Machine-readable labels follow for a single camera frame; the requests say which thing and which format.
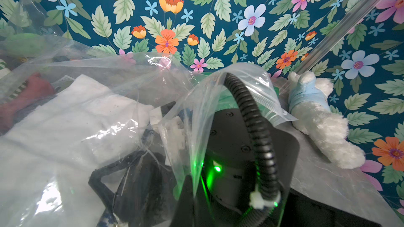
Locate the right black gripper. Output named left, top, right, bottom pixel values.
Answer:
left=88, top=108, right=299, bottom=227

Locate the green t-shirt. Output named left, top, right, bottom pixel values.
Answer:
left=195, top=73, right=279, bottom=116

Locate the clear plastic vacuum bag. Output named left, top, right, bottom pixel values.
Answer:
left=1, top=0, right=299, bottom=227

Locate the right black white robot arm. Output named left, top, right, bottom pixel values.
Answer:
left=88, top=108, right=376, bottom=227

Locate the white teddy bear blue shirt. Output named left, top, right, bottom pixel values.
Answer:
left=288, top=71, right=366, bottom=169

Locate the red garment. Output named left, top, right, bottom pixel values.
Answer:
left=1, top=73, right=56, bottom=133

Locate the black corrugated cable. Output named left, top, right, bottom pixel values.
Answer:
left=223, top=72, right=282, bottom=227

